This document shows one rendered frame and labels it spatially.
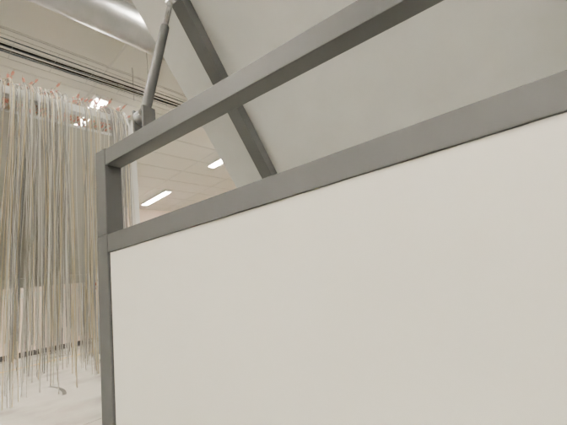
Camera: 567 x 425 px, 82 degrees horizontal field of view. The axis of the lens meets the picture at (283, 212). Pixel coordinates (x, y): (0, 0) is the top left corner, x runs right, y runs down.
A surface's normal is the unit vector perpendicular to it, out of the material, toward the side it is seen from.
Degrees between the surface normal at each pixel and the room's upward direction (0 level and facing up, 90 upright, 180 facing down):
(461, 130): 90
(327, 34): 90
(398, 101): 126
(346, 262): 90
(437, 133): 90
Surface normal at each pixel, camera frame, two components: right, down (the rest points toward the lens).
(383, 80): -0.34, 0.49
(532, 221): -0.53, -0.11
